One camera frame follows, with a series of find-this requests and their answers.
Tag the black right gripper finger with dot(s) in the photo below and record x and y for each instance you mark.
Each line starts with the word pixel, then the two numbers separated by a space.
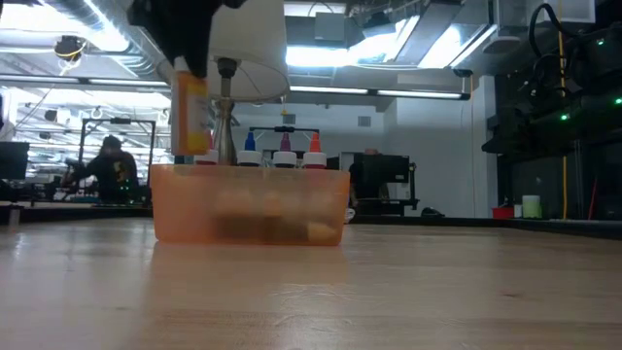
pixel 498 133

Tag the clear crumpled plastic wrapper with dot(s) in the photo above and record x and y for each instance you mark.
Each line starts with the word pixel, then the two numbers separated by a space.
pixel 350 215

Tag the large red food colouring bottle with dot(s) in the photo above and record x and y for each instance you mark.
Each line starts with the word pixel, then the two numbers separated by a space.
pixel 315 160

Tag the orange translucent plastic bin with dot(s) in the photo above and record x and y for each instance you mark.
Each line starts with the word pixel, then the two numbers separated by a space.
pixel 184 209

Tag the black ceiling camera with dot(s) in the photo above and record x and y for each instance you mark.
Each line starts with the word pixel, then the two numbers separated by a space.
pixel 461 73

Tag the grey wall vent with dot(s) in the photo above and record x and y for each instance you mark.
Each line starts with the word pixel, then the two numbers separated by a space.
pixel 364 121

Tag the black monitor on stand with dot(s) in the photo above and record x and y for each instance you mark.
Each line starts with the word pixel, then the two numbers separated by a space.
pixel 389 170

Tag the large yellow food colouring bottle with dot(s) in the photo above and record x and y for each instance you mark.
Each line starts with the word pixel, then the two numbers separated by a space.
pixel 192 121

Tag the pale green container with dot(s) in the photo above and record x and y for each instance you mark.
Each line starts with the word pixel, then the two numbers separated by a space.
pixel 531 208

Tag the person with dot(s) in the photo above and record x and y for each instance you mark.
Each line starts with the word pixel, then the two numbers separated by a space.
pixel 112 170
pixel 355 185

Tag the black background monitor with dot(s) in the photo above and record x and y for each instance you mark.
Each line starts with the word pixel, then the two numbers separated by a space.
pixel 12 160

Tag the large purple food colouring bottle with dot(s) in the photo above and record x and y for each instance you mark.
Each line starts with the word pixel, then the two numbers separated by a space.
pixel 285 159

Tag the small red bin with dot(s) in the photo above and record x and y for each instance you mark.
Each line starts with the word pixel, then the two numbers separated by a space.
pixel 503 213

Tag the large blue food colouring bottle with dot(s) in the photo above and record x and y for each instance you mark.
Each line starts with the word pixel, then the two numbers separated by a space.
pixel 249 158

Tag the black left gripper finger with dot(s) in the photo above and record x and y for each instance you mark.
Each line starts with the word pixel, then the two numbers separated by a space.
pixel 196 48

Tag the long ceiling light bar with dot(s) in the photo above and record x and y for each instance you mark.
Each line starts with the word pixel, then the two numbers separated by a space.
pixel 121 82
pixel 418 94

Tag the white shade silver table lamp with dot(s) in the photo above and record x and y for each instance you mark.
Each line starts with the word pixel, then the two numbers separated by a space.
pixel 252 48

